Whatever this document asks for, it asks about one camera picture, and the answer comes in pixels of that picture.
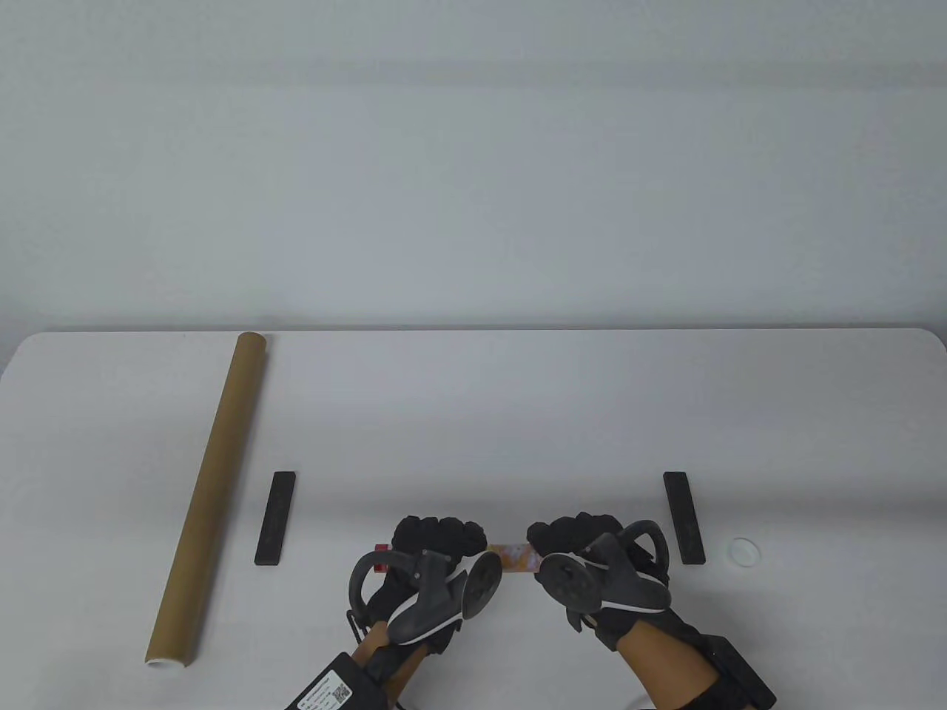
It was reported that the person's left hand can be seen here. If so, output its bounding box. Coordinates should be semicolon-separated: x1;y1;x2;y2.
362;515;490;655

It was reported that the person's right hand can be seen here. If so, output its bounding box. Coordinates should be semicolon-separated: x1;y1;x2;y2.
526;512;707;653

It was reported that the colourful paper map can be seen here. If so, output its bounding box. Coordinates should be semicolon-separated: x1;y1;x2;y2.
373;542;539;578

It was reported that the black paperweight bar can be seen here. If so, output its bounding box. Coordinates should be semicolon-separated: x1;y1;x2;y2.
254;470;297;567
663;471;707;566

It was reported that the brown cardboard mailing tube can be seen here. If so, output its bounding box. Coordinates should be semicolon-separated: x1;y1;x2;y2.
144;332;268;670

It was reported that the person's right forearm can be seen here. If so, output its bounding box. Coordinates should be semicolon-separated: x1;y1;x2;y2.
616;625;717;710

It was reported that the person's left forearm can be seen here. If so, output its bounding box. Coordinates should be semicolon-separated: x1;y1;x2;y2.
354;621;431;696

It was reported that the black and white controller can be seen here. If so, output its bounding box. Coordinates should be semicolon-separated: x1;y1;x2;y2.
348;548;505;644
534;521;673;633

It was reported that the black sensor box white label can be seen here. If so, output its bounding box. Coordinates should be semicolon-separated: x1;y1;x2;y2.
285;651;391;710

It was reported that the plain black sensor box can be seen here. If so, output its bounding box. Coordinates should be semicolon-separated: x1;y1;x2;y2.
695;636;777;710

